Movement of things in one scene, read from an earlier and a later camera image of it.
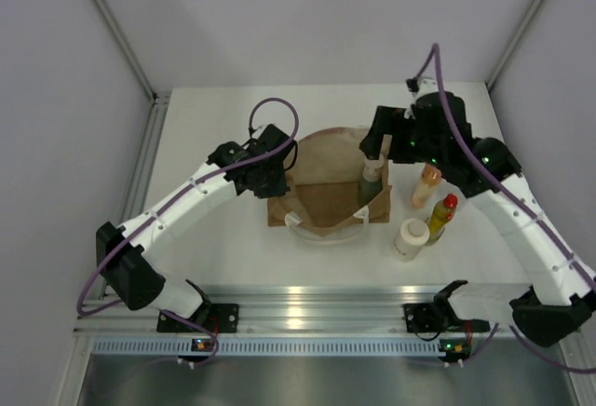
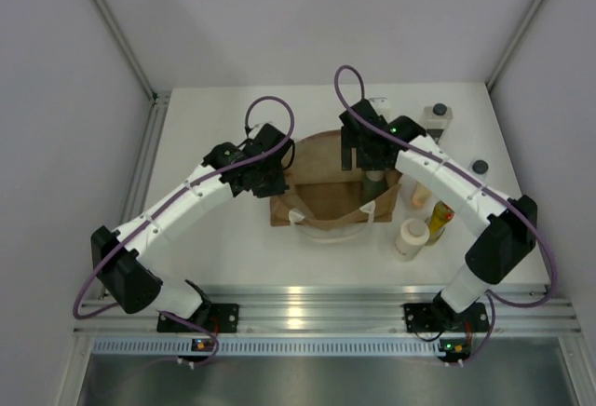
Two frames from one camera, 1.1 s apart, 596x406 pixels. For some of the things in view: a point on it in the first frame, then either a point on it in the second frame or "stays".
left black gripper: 277,190 stays
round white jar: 412,236 stays
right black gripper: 389,122 to 348,143
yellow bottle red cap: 441,213 stays
